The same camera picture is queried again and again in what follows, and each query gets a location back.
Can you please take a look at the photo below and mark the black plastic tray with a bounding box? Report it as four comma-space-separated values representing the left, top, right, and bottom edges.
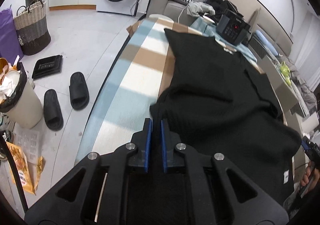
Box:
32, 55, 63, 80

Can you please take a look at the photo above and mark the purple bag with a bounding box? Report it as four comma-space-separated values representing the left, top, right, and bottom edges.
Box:
0, 7, 24, 65

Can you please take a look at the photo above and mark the grey sofa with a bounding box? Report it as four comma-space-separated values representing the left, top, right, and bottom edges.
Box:
146, 0, 196, 26

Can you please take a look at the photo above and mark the black slipper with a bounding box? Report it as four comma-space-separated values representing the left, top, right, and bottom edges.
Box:
69, 72, 89, 111
43, 89, 63, 131

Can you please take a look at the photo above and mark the black slipper right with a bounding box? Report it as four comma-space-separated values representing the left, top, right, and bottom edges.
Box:
69, 72, 89, 111

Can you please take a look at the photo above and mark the grey crumpled garment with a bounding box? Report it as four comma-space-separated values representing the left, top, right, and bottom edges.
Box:
187, 2, 215, 17

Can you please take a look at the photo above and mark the black clothes pile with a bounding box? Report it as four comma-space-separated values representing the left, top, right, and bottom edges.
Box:
205, 0, 243, 21

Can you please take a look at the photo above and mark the teal checkered cloth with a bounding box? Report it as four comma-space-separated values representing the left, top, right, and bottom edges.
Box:
190, 17, 257, 63

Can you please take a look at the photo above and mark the white round stool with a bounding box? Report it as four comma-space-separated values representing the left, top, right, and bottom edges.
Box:
149, 14, 173, 22

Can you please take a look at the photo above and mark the black knit garment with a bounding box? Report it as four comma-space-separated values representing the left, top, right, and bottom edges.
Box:
150, 29, 301, 204

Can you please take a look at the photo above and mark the plaid checkered table cloth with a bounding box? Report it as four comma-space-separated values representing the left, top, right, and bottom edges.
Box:
75, 19, 200, 161

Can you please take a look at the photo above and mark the woven laundry basket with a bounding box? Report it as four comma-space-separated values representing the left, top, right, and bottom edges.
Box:
14, 0, 51, 56

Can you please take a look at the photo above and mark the person's right hand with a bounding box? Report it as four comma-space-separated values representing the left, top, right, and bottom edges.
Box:
300, 161, 319, 194

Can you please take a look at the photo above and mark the yellow-green toy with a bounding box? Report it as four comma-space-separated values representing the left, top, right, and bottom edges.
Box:
279, 61, 292, 87

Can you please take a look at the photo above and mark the orange snack bag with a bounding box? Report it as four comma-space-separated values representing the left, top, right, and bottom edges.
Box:
7, 142, 45, 195

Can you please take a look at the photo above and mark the black electronic cooker device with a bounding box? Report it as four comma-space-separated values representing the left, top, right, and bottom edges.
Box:
216, 9, 251, 46

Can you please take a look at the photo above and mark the beige trash bin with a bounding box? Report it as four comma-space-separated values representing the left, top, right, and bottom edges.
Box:
1, 62, 43, 129

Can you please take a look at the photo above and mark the black slipper left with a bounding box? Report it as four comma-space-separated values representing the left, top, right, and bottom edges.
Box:
43, 89, 63, 131

